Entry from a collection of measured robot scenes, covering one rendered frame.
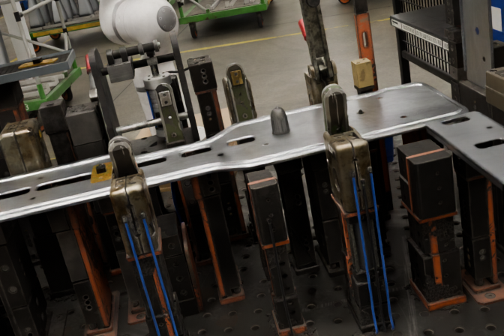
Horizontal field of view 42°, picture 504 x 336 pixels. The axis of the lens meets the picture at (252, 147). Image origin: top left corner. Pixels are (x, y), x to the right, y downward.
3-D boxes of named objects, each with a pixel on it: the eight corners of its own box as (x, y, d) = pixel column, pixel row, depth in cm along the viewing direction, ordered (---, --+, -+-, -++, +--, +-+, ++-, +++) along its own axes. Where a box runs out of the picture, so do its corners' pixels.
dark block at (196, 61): (228, 242, 151) (188, 65, 136) (225, 229, 157) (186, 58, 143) (250, 237, 151) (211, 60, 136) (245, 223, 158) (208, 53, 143)
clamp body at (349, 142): (355, 344, 111) (325, 154, 98) (336, 305, 122) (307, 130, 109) (406, 331, 111) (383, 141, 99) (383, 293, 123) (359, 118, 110)
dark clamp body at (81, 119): (103, 285, 144) (52, 121, 131) (106, 256, 157) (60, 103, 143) (151, 273, 145) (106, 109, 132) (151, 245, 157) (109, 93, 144)
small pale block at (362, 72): (376, 223, 147) (355, 64, 134) (371, 216, 150) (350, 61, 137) (391, 219, 147) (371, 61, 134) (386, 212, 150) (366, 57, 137)
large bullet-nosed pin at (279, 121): (276, 143, 124) (269, 110, 121) (272, 138, 127) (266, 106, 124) (292, 139, 124) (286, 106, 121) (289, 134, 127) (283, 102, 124)
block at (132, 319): (127, 325, 128) (87, 192, 117) (129, 290, 140) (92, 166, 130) (155, 319, 128) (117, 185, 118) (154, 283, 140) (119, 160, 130)
